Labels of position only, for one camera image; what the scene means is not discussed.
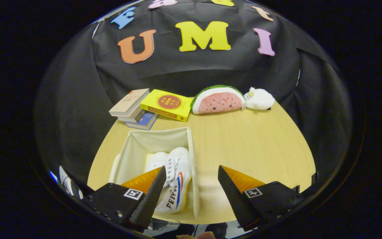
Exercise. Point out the yellow book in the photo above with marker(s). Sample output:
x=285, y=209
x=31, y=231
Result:
x=167, y=103

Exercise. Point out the grey book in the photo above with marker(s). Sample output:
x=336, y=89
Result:
x=133, y=117

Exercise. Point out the white plush toy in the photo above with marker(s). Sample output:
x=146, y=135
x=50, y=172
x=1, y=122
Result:
x=260, y=99

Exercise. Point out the blue book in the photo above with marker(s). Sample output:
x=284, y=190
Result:
x=146, y=121

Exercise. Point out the white and black device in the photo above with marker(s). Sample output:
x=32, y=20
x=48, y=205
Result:
x=70, y=184

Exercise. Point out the beige book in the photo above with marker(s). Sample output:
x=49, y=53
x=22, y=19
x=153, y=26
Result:
x=129, y=101

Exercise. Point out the white canvas shoe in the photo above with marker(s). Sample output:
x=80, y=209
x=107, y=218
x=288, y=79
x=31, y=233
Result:
x=181, y=166
x=156, y=161

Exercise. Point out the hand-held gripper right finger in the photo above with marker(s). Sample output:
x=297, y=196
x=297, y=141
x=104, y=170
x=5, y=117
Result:
x=235, y=199

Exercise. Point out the black backdrop cloth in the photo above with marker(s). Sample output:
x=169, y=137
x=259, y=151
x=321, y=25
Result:
x=184, y=73

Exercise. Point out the cream fabric storage box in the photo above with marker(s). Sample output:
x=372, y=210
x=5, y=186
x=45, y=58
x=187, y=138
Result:
x=138, y=146

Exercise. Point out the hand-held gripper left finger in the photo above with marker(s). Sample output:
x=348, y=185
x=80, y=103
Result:
x=149, y=202

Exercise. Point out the watermelon slice plush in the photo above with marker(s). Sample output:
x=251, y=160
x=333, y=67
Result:
x=219, y=101

